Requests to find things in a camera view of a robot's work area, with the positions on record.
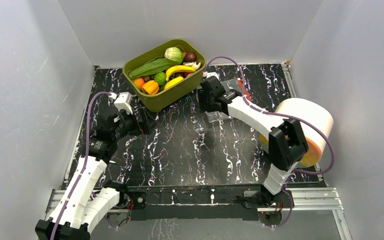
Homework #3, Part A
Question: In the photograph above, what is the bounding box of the yellow banana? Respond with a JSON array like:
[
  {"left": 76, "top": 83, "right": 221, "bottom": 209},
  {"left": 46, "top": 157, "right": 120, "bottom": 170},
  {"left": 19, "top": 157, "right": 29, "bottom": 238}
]
[
  {"left": 164, "top": 76, "right": 184, "bottom": 90},
  {"left": 165, "top": 65, "right": 196, "bottom": 82}
]

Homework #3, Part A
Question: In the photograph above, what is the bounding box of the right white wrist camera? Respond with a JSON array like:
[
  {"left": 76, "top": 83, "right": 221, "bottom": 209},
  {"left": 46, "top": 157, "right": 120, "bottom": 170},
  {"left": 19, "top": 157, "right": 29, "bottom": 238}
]
[{"left": 202, "top": 71, "right": 220, "bottom": 80}]

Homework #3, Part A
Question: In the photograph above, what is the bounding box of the lower yellow banana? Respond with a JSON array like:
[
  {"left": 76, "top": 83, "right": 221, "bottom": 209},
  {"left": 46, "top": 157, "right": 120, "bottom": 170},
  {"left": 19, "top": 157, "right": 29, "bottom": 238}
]
[{"left": 164, "top": 76, "right": 184, "bottom": 90}]

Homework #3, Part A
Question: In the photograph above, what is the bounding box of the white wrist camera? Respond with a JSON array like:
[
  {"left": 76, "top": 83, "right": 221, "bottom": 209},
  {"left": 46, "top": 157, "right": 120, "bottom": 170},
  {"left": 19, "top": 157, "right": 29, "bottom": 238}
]
[
  {"left": 114, "top": 92, "right": 133, "bottom": 115},
  {"left": 202, "top": 71, "right": 220, "bottom": 80}
]

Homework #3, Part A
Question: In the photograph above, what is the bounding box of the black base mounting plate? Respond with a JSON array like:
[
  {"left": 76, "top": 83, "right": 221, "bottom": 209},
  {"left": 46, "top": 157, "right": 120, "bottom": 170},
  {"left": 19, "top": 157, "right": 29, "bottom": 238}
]
[{"left": 126, "top": 184, "right": 294, "bottom": 224}]

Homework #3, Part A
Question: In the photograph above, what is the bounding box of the olive green plastic bin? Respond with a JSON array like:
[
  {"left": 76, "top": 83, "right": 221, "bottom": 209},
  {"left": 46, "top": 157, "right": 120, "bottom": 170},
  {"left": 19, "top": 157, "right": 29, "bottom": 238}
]
[{"left": 122, "top": 39, "right": 207, "bottom": 112}]

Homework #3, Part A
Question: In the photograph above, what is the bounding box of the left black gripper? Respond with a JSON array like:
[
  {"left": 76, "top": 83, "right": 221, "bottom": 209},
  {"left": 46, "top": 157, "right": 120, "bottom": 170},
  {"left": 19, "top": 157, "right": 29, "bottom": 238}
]
[{"left": 112, "top": 107, "right": 159, "bottom": 141}]

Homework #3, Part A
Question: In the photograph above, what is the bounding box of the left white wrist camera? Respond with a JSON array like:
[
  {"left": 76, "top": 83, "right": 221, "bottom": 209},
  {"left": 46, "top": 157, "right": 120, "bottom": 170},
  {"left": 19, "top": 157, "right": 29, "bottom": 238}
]
[{"left": 114, "top": 92, "right": 133, "bottom": 115}]

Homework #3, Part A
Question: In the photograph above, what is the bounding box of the green bumpy lime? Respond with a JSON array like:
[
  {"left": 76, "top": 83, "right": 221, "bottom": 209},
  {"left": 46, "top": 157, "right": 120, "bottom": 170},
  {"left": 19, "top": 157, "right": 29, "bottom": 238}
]
[{"left": 153, "top": 72, "right": 167, "bottom": 87}]

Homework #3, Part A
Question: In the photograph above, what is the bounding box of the dark purple fruit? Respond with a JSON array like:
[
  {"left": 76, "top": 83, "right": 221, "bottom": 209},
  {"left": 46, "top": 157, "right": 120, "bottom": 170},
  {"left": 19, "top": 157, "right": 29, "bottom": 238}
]
[{"left": 183, "top": 52, "right": 197, "bottom": 63}]

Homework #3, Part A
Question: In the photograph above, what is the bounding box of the upper yellow banana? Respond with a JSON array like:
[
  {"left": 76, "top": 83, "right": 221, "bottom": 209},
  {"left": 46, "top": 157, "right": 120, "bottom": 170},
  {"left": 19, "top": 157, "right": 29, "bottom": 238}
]
[{"left": 165, "top": 65, "right": 196, "bottom": 82}]

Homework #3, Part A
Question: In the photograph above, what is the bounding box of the white orange cylinder drum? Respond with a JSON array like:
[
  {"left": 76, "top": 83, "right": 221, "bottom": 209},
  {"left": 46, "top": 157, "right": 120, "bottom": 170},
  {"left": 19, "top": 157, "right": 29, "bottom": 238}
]
[{"left": 258, "top": 98, "right": 334, "bottom": 171}]

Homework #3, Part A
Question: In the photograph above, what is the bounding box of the green white cabbage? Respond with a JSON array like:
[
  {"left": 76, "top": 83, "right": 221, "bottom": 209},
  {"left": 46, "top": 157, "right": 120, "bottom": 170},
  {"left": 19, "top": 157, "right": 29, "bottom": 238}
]
[{"left": 164, "top": 47, "right": 184, "bottom": 63}]

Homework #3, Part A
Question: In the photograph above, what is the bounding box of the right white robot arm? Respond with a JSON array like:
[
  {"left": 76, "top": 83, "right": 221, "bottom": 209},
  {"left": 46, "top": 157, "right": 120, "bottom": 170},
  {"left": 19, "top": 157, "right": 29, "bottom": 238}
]
[{"left": 197, "top": 76, "right": 309, "bottom": 207}]

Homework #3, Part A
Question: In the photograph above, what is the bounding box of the green leafy vegetable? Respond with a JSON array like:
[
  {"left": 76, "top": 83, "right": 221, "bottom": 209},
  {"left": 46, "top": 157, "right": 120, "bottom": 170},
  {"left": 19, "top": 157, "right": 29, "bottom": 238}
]
[{"left": 128, "top": 57, "right": 181, "bottom": 79}]

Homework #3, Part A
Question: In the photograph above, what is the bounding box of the small orange fruit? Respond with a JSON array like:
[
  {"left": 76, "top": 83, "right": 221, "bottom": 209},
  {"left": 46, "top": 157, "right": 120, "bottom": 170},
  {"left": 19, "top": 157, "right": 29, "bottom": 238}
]
[{"left": 133, "top": 77, "right": 146, "bottom": 89}]

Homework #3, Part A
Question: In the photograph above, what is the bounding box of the orange bell pepper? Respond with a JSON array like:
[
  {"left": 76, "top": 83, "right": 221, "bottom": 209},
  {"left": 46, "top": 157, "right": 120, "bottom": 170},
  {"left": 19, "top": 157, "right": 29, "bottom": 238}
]
[{"left": 141, "top": 80, "right": 160, "bottom": 95}]

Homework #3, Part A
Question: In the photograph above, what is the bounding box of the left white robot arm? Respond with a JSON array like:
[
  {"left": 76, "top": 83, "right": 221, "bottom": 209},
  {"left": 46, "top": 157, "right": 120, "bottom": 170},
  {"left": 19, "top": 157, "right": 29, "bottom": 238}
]
[{"left": 35, "top": 107, "right": 156, "bottom": 240}]

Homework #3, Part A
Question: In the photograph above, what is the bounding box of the clear zip top bag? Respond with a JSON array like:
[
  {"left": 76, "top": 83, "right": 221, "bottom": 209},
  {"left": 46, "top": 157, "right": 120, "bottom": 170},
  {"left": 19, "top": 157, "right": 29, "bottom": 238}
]
[{"left": 196, "top": 76, "right": 260, "bottom": 127}]

